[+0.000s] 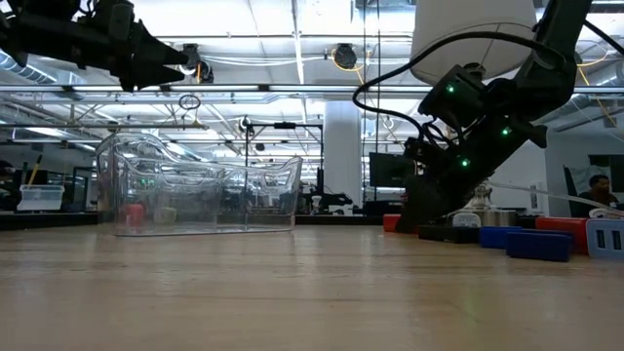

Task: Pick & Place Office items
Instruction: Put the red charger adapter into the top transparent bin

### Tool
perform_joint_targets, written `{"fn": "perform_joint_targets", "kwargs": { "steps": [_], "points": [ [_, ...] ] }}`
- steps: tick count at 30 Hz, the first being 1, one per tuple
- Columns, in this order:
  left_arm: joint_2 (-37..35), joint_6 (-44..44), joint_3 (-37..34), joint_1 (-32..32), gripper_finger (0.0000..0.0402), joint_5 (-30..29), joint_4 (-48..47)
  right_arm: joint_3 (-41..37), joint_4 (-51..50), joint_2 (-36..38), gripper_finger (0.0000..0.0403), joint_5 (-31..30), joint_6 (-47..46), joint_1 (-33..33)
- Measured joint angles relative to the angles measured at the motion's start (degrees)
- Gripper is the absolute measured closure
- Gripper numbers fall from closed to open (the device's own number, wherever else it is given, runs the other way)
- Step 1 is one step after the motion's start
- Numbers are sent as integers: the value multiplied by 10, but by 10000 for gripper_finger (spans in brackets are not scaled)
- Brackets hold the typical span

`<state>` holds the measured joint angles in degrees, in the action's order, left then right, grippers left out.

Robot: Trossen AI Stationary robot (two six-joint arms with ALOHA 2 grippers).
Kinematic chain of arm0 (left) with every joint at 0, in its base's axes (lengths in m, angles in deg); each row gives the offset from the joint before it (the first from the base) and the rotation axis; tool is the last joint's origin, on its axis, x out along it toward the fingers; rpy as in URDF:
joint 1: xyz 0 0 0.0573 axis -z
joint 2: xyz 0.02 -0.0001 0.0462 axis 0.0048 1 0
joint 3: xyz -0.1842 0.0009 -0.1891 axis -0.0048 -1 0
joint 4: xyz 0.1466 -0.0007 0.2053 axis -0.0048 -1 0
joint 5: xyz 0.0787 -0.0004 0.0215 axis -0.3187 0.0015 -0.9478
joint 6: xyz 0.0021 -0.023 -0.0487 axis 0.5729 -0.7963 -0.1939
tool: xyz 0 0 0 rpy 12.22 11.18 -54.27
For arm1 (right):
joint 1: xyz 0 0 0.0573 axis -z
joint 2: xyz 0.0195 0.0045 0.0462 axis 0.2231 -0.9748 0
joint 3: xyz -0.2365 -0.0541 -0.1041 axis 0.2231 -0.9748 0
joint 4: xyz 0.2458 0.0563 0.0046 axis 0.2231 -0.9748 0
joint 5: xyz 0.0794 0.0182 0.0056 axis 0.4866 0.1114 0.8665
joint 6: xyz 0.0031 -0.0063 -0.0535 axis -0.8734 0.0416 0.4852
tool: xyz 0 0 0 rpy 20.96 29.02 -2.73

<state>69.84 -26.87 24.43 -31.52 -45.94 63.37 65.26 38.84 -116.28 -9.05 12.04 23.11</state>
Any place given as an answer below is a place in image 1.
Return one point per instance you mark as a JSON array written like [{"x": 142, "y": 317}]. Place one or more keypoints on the silver ventilation duct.
[{"x": 29, "y": 73}]

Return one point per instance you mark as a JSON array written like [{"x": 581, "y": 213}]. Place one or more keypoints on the low clear plastic bin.
[{"x": 273, "y": 195}]

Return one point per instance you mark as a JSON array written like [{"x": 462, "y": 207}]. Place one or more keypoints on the black stand frame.
[{"x": 246, "y": 161}]

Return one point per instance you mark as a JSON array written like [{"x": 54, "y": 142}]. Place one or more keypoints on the black monitor screen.
[{"x": 387, "y": 169}]

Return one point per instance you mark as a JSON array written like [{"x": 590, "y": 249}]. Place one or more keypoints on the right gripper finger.
[
  {"x": 451, "y": 209},
  {"x": 419, "y": 205}
]

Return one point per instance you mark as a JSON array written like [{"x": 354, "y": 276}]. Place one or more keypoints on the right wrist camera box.
[{"x": 453, "y": 97}]

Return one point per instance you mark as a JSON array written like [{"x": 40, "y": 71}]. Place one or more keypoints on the lavender plug charger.
[{"x": 467, "y": 220}]

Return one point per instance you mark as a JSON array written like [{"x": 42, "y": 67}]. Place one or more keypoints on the tall clear plastic bin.
[{"x": 112, "y": 185}]

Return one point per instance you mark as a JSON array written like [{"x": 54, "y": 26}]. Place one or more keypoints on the light blue USB charger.
[{"x": 604, "y": 239}]

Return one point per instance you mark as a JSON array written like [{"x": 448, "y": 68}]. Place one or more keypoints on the black aluminium table frame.
[{"x": 49, "y": 220}]

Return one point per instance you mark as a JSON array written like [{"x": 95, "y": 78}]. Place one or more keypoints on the black benchtop robot arm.
[{"x": 336, "y": 200}]

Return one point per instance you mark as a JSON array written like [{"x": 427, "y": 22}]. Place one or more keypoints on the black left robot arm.
[{"x": 49, "y": 34}]

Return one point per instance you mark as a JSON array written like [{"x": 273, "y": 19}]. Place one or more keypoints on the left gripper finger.
[
  {"x": 158, "y": 52},
  {"x": 156, "y": 75}
]

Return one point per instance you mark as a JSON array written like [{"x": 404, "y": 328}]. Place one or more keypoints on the white building column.
[{"x": 342, "y": 156}]

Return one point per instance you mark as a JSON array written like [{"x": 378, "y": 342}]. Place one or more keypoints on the translucent storage tub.
[{"x": 41, "y": 199}]

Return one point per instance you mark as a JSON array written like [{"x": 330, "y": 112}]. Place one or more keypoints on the white lamp shade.
[{"x": 463, "y": 19}]

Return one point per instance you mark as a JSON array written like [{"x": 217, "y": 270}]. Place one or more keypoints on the black device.
[{"x": 448, "y": 235}]

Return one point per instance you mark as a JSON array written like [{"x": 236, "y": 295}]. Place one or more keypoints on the red block with slots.
[{"x": 560, "y": 224}]

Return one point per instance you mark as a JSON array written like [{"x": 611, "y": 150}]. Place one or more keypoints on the small red charger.
[
  {"x": 132, "y": 215},
  {"x": 390, "y": 223}
]

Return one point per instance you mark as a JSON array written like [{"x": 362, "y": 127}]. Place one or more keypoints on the person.
[{"x": 599, "y": 185}]

